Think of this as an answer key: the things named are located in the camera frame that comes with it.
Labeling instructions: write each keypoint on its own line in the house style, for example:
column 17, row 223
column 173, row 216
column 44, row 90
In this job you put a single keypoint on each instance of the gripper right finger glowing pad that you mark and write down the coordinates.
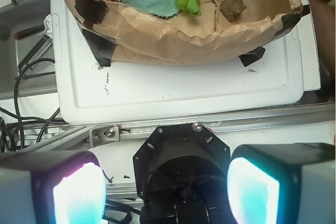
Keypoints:
column 282, row 183

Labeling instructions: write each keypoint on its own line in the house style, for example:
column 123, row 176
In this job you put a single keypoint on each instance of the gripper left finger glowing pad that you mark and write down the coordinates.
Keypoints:
column 52, row 187

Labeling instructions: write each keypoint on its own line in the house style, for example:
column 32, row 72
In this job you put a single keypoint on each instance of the brown rock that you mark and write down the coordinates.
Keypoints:
column 232, row 8

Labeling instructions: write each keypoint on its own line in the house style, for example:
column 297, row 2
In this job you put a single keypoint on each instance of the white plastic lid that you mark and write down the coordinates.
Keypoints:
column 90, row 94

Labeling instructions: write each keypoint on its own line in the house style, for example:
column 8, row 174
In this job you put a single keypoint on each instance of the brown paper bag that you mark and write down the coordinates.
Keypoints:
column 117, row 32

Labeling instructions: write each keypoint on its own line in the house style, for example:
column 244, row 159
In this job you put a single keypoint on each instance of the aluminium frame rail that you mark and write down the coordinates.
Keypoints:
column 284, row 124

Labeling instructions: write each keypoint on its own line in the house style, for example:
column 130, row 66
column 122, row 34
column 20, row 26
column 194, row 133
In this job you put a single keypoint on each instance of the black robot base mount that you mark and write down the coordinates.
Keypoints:
column 181, row 176

